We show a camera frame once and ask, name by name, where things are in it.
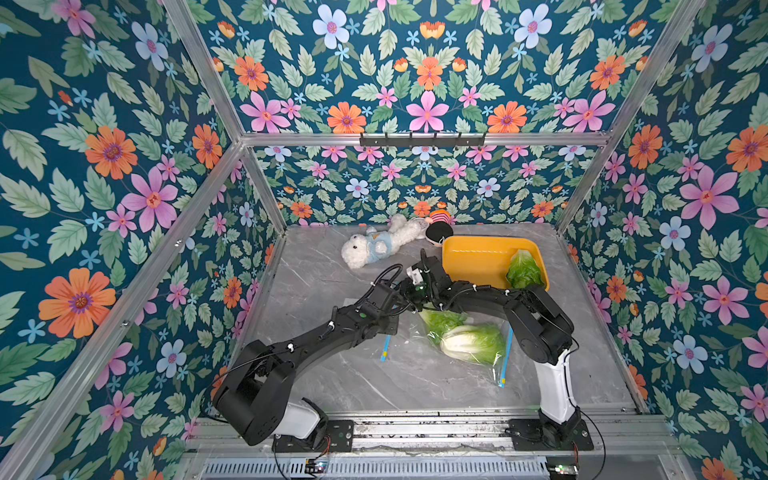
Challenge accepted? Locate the green chinese cabbage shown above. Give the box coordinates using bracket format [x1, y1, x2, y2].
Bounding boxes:
[439, 324, 506, 366]
[419, 309, 468, 346]
[506, 250, 545, 289]

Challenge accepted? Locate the clear zipper bag blue seal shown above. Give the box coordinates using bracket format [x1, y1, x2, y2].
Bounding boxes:
[419, 304, 514, 388]

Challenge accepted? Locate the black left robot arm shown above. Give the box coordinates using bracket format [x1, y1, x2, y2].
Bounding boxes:
[213, 280, 414, 449]

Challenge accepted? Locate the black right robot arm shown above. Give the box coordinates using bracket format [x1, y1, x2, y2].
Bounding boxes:
[397, 257, 580, 426]

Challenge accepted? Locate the blue zipper strip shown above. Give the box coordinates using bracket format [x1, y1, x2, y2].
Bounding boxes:
[380, 335, 392, 362]

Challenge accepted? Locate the yellow plastic tray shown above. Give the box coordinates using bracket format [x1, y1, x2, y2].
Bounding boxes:
[442, 236, 549, 290]

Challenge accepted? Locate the black striped plush toy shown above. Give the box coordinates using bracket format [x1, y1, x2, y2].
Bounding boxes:
[425, 209, 455, 245]

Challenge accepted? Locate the white plush bunny blue shirt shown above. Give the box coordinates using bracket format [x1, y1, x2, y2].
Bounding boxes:
[341, 214, 429, 269]

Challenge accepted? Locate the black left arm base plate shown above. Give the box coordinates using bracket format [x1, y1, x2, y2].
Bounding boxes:
[274, 420, 355, 454]

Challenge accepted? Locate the black hook rail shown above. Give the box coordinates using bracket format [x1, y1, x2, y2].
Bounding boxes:
[358, 133, 486, 149]

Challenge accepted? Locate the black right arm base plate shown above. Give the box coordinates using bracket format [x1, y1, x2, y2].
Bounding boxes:
[505, 407, 595, 451]

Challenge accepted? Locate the aluminium mounting rail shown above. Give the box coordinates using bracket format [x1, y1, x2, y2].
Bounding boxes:
[179, 407, 679, 463]

